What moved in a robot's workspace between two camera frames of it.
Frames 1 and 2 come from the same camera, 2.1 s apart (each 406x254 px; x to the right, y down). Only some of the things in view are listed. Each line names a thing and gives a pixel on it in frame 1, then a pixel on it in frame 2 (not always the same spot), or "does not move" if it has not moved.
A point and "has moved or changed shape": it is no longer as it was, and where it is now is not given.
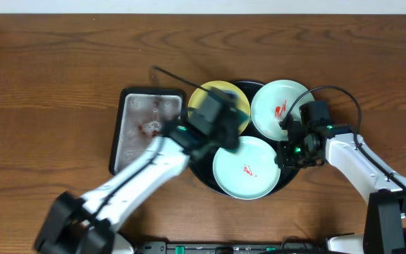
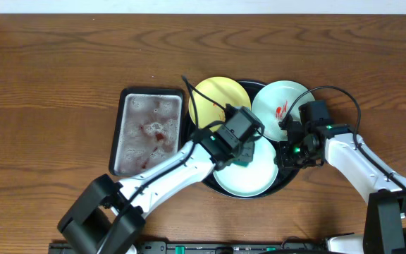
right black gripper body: (297, 155) does not move
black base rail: (165, 248) does not move
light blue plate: (271, 105) does not move
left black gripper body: (228, 138) -> (246, 155)
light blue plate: (249, 173) does not move
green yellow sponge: (241, 117) has moved or changed shape
